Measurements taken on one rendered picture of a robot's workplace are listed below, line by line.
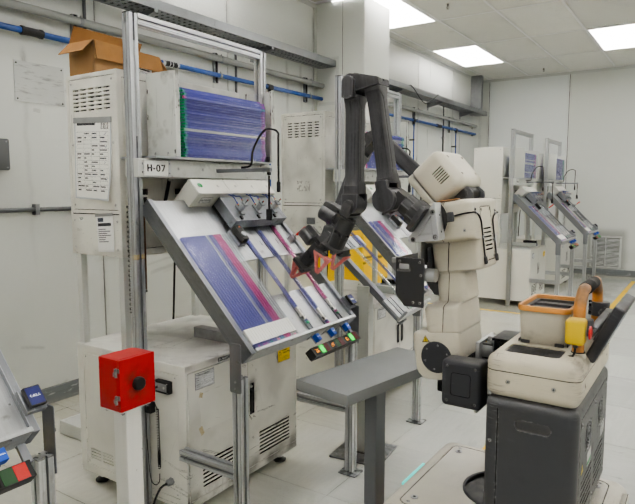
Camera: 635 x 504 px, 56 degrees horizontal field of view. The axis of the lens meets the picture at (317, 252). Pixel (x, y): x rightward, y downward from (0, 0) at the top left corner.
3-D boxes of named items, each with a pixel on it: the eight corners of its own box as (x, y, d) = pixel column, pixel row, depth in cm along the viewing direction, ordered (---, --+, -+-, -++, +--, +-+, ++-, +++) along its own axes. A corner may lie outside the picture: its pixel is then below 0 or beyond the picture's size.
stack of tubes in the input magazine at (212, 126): (266, 162, 271) (266, 101, 268) (184, 157, 229) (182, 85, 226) (245, 162, 278) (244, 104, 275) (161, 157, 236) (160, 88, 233)
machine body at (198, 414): (297, 458, 281) (296, 329, 275) (189, 528, 223) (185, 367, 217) (198, 427, 317) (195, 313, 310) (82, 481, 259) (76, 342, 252)
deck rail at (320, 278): (347, 325, 259) (356, 316, 256) (345, 326, 257) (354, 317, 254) (258, 205, 281) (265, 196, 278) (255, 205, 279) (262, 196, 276)
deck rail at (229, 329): (245, 363, 203) (255, 352, 200) (241, 364, 201) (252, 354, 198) (143, 210, 225) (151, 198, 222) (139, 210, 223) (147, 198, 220)
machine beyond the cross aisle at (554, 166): (600, 283, 800) (607, 140, 780) (589, 292, 732) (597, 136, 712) (498, 275, 875) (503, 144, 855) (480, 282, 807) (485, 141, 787)
